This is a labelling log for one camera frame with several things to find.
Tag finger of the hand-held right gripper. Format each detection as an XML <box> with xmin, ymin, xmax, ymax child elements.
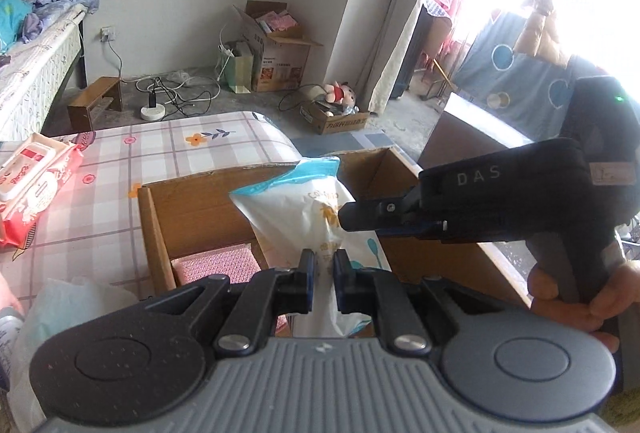
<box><xmin>377</xmin><ymin>219</ymin><xmax>448</xmax><ymax>242</ymax></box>
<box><xmin>338</xmin><ymin>186</ymin><xmax>423</xmax><ymax>234</ymax></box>

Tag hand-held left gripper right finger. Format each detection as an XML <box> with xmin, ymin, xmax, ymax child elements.
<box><xmin>332</xmin><ymin>249</ymin><xmax>494</xmax><ymax>357</ymax></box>

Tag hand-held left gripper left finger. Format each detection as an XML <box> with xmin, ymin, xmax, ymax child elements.
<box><xmin>150</xmin><ymin>249</ymin><xmax>317</xmax><ymax>357</ymax></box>

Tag white blue tissue packet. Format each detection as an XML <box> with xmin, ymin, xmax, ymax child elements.
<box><xmin>229</xmin><ymin>156</ymin><xmax>393</xmax><ymax>339</ymax></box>

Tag brown cardboard box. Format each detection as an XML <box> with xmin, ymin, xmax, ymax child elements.
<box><xmin>137</xmin><ymin>146</ymin><xmax>532</xmax><ymax>314</ymax></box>

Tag person's right hand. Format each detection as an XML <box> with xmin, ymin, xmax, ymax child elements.
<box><xmin>527</xmin><ymin>260</ymin><xmax>640</xmax><ymax>350</ymax></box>

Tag dark brown cabinet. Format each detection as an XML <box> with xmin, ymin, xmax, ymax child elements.
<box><xmin>416</xmin><ymin>92</ymin><xmax>568</xmax><ymax>174</ymax></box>

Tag foot bath appliance box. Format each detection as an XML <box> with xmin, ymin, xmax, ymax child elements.
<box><xmin>470</xmin><ymin>240</ymin><xmax>532</xmax><ymax>309</ymax></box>

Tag pink towel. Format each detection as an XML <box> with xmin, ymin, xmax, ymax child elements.
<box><xmin>171</xmin><ymin>244</ymin><xmax>292</xmax><ymax>336</ymax></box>

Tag small cardboard carton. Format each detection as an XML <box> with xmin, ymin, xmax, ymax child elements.
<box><xmin>299</xmin><ymin>100</ymin><xmax>371</xmax><ymax>135</ymax></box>

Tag blue cloth with circles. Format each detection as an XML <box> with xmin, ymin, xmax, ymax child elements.
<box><xmin>452</xmin><ymin>8</ymin><xmax>601</xmax><ymax>146</ymax></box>

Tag red plush doll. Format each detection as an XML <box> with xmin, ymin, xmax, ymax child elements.
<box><xmin>322</xmin><ymin>82</ymin><xmax>360</xmax><ymax>115</ymax></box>

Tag wooden folding rack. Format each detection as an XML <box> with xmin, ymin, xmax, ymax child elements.
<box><xmin>419</xmin><ymin>56</ymin><xmax>460</xmax><ymax>103</ymax></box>

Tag beige curtain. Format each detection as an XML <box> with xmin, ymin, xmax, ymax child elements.
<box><xmin>369</xmin><ymin>0</ymin><xmax>453</xmax><ymax>116</ymax></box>

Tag beige hanging jacket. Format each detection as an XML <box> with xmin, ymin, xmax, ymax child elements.
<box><xmin>515</xmin><ymin>0</ymin><xmax>583</xmax><ymax>66</ymax></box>

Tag large printed carton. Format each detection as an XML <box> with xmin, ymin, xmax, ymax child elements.
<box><xmin>232</xmin><ymin>0</ymin><xmax>325</xmax><ymax>94</ymax></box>

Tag green paper bag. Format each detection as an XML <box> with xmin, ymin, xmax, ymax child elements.
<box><xmin>217</xmin><ymin>26</ymin><xmax>256</xmax><ymax>95</ymax></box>

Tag plaid floral mat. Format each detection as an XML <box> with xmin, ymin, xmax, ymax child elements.
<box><xmin>0</xmin><ymin>110</ymin><xmax>296</xmax><ymax>314</ymax></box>

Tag white round power strip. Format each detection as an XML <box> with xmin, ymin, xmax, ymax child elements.
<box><xmin>141</xmin><ymin>86</ymin><xmax>167</xmax><ymax>122</ymax></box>

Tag translucent plastic bag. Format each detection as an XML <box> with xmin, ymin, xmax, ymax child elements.
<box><xmin>7</xmin><ymin>277</ymin><xmax>146</xmax><ymax>433</ymax></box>

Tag small brown open box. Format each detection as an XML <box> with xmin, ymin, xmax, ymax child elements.
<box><xmin>66</xmin><ymin>76</ymin><xmax>124</xmax><ymax>132</ymax></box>

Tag red wet wipes pack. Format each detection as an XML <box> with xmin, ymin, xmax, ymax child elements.
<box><xmin>0</xmin><ymin>132</ymin><xmax>85</xmax><ymax>250</ymax></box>

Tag white bed mattress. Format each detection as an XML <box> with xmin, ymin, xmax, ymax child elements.
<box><xmin>0</xmin><ymin>3</ymin><xmax>86</xmax><ymax>141</ymax></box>

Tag cyan pillow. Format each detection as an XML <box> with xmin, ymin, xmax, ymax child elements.
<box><xmin>0</xmin><ymin>0</ymin><xmax>36</xmax><ymax>56</ymax></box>

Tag black cable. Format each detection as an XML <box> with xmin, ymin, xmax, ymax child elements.
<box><xmin>277</xmin><ymin>84</ymin><xmax>327</xmax><ymax>115</ymax></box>
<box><xmin>105</xmin><ymin>38</ymin><xmax>223</xmax><ymax>120</ymax></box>

